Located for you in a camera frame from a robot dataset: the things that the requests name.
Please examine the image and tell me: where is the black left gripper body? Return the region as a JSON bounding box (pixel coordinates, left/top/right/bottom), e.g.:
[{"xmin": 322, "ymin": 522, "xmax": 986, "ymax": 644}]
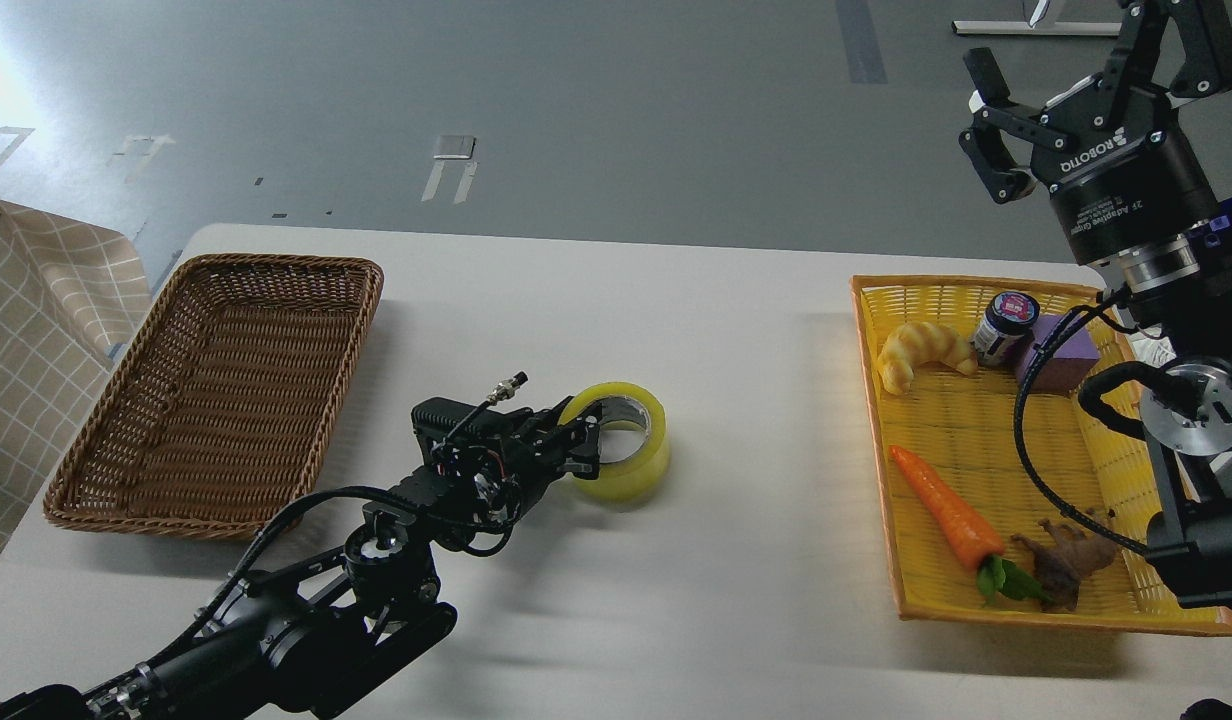
[{"xmin": 411, "ymin": 397, "xmax": 567, "ymax": 501}]

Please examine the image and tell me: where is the beige checkered cloth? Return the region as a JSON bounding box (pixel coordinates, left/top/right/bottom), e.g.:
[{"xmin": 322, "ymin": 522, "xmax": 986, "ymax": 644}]
[{"xmin": 0, "ymin": 198, "xmax": 152, "ymax": 556}]

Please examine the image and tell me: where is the brown wicker basket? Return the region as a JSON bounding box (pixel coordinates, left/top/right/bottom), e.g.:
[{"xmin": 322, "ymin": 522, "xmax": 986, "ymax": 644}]
[{"xmin": 43, "ymin": 252, "xmax": 386, "ymax": 541}]

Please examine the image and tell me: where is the white stand base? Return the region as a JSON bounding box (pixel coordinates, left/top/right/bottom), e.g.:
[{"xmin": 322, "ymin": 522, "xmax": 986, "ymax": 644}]
[{"xmin": 950, "ymin": 20, "xmax": 1122, "ymax": 38}]

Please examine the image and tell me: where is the orange toy carrot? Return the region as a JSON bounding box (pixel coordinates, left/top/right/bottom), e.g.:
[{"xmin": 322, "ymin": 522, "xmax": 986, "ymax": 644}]
[{"xmin": 887, "ymin": 445, "xmax": 1052, "ymax": 603}]

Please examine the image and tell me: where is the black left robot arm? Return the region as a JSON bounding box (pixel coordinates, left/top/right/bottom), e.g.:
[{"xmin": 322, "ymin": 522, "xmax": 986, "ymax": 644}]
[{"xmin": 0, "ymin": 398, "xmax": 614, "ymax": 719}]

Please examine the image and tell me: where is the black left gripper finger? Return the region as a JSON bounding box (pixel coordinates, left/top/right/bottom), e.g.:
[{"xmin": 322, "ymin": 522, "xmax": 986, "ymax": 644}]
[
  {"xmin": 546, "ymin": 397, "xmax": 604, "ymax": 433},
  {"xmin": 561, "ymin": 450, "xmax": 602, "ymax": 480}
]

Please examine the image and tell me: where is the yellow plastic basket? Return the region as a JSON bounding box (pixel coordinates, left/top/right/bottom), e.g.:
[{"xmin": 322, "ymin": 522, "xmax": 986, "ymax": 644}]
[{"xmin": 850, "ymin": 275, "xmax": 1232, "ymax": 637}]

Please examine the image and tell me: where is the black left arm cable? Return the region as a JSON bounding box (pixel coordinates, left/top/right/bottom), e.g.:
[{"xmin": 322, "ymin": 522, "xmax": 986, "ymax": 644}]
[{"xmin": 171, "ymin": 370, "xmax": 532, "ymax": 661}]

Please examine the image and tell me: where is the small dark jar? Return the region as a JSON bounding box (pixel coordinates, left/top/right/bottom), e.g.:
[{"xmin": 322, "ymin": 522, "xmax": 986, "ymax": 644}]
[{"xmin": 971, "ymin": 290, "xmax": 1041, "ymax": 366}]

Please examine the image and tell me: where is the yellow tape roll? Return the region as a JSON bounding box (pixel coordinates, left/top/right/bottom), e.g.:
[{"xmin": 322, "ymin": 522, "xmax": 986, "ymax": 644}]
[{"xmin": 572, "ymin": 381, "xmax": 671, "ymax": 503}]

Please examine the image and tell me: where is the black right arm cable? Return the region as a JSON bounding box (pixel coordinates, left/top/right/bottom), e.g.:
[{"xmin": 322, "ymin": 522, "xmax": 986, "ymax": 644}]
[{"xmin": 1011, "ymin": 300, "xmax": 1152, "ymax": 556}]

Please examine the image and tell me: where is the purple foam block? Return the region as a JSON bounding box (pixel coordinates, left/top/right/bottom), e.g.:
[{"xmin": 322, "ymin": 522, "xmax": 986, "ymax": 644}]
[{"xmin": 1011, "ymin": 314, "xmax": 1101, "ymax": 395}]

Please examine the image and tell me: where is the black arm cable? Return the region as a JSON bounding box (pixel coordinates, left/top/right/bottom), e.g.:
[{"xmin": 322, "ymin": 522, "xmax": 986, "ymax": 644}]
[
  {"xmin": 1011, "ymin": 300, "xmax": 1152, "ymax": 556},
  {"xmin": 171, "ymin": 370, "xmax": 532, "ymax": 661}
]

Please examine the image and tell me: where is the brown toy animal figure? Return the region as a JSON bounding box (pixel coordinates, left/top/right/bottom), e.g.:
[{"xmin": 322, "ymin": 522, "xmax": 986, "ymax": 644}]
[{"xmin": 1010, "ymin": 518, "xmax": 1120, "ymax": 612}]

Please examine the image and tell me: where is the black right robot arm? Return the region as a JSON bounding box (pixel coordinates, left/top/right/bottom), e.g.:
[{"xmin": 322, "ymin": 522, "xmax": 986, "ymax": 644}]
[{"xmin": 958, "ymin": 1, "xmax": 1232, "ymax": 610}]

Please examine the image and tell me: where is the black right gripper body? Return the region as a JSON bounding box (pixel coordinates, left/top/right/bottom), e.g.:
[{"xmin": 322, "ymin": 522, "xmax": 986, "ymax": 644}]
[{"xmin": 1041, "ymin": 85, "xmax": 1218, "ymax": 265}]

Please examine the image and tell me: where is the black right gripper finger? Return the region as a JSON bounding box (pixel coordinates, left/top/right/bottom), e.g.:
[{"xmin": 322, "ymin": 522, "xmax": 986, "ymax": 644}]
[
  {"xmin": 958, "ymin": 47, "xmax": 1072, "ymax": 203},
  {"xmin": 1096, "ymin": 1, "xmax": 1232, "ymax": 111}
]

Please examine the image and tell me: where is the yellow toy croissant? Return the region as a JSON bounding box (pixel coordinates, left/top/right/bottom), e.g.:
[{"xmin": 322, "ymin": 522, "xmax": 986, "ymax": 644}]
[{"xmin": 876, "ymin": 322, "xmax": 979, "ymax": 396}]

